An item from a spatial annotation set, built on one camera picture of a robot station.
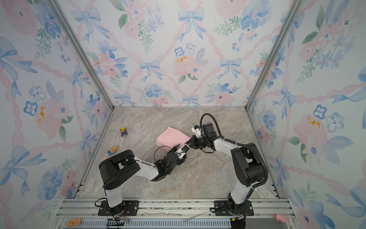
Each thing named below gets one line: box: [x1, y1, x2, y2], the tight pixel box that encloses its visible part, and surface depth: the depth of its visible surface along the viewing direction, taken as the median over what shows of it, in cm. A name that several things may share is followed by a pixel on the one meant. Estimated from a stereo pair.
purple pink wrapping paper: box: [155, 126, 191, 153], surface depth 96 cm
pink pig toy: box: [274, 213, 287, 224], surface depth 71 cm
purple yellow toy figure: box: [119, 126, 128, 137], surface depth 105 cm
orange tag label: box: [66, 218, 83, 227], surface depth 71 cm
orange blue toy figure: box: [107, 145, 119, 156], surface depth 94 cm
